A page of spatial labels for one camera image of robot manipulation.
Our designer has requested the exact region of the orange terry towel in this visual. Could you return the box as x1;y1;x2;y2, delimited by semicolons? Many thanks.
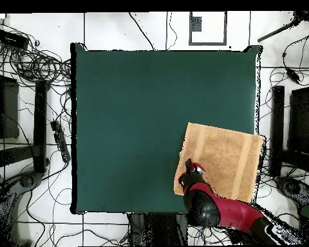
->
173;122;265;204

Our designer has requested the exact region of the dark green table cloth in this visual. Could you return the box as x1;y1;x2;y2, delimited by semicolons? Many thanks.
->
70;42;263;215

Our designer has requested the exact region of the black power strip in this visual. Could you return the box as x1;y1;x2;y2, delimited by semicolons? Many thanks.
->
50;120;71;163

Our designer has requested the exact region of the black tripod leg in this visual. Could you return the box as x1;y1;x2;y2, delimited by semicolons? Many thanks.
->
257;11;309;43

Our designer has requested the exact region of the black electronics box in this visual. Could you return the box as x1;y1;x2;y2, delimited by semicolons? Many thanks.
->
0;28;30;50

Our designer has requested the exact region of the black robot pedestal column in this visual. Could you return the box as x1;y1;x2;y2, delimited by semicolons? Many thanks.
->
127;212;190;246

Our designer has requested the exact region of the black metal stand frame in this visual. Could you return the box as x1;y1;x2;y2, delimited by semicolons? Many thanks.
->
0;74;50;176
269;86;309;178

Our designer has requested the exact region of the black cable with adapter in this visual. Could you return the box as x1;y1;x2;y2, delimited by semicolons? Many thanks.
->
282;33;309;86

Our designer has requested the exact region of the grey square floor frame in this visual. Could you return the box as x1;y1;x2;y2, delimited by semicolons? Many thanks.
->
188;11;228;46

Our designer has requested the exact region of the tangled black cable bundle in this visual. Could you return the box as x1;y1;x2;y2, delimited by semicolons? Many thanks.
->
0;20;73;87

